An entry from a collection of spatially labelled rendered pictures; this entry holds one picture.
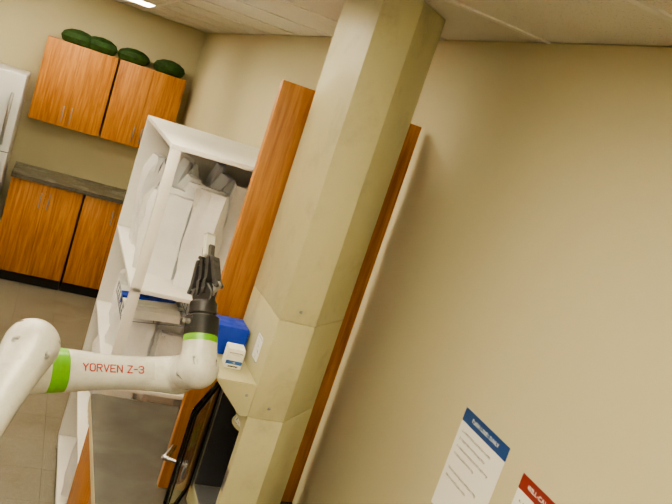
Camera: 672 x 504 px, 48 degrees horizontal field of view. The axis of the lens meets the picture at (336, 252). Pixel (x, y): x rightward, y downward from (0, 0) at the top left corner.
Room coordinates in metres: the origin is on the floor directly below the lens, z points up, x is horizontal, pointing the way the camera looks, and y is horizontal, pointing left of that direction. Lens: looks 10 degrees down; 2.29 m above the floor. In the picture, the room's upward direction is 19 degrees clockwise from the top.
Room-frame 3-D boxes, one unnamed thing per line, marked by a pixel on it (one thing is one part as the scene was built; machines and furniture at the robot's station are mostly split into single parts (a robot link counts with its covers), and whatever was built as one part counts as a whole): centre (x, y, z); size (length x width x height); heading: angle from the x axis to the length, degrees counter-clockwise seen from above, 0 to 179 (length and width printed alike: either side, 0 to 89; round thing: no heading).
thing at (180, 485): (2.13, 0.23, 1.19); 0.30 x 0.01 x 0.40; 176
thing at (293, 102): (2.42, 0.09, 1.64); 0.49 x 0.03 x 1.40; 113
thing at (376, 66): (2.20, 0.04, 2.18); 0.32 x 0.25 x 0.93; 23
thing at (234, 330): (2.20, 0.23, 1.56); 0.10 x 0.10 x 0.09; 23
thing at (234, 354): (2.09, 0.19, 1.54); 0.05 x 0.05 x 0.06; 19
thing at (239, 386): (2.13, 0.20, 1.46); 0.32 x 0.12 x 0.10; 23
